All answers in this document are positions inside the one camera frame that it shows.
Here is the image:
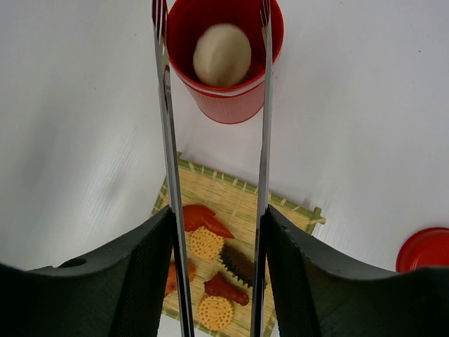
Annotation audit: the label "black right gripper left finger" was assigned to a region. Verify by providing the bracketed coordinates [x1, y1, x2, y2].
[1, 208, 173, 336]

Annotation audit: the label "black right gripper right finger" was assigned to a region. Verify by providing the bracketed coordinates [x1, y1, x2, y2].
[267, 206, 448, 336]

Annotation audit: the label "dark brown sea cucumber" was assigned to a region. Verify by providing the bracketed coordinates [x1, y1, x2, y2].
[220, 244, 254, 288]

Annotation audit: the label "yellow round cracker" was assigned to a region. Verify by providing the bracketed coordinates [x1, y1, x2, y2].
[198, 296, 234, 331]
[189, 227, 225, 260]

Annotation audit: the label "red chicken wing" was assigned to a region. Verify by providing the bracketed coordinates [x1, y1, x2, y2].
[182, 204, 234, 239]
[204, 272, 249, 306]

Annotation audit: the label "white round bun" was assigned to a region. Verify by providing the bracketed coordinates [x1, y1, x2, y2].
[193, 23, 252, 88]

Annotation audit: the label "steel serving tongs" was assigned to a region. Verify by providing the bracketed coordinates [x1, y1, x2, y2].
[152, 1, 273, 336]

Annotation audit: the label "orange spotted fried piece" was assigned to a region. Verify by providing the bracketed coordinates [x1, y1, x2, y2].
[164, 262, 196, 296]

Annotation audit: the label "square bamboo tray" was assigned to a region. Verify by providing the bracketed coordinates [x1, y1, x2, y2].
[151, 158, 326, 336]

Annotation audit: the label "red round lid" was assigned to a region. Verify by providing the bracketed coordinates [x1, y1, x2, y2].
[396, 227, 448, 272]

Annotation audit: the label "red cylindrical container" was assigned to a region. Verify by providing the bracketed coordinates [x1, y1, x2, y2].
[168, 1, 266, 124]

